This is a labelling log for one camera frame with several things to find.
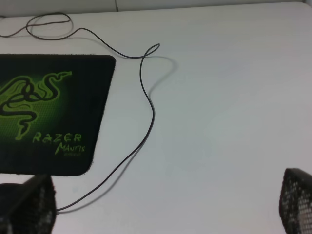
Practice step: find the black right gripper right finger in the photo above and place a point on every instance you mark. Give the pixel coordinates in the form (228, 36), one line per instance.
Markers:
(295, 202)

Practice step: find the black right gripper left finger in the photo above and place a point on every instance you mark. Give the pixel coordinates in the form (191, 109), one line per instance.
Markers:
(28, 208)

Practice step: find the black green Razer mousepad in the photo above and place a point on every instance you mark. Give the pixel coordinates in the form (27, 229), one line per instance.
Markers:
(51, 109)

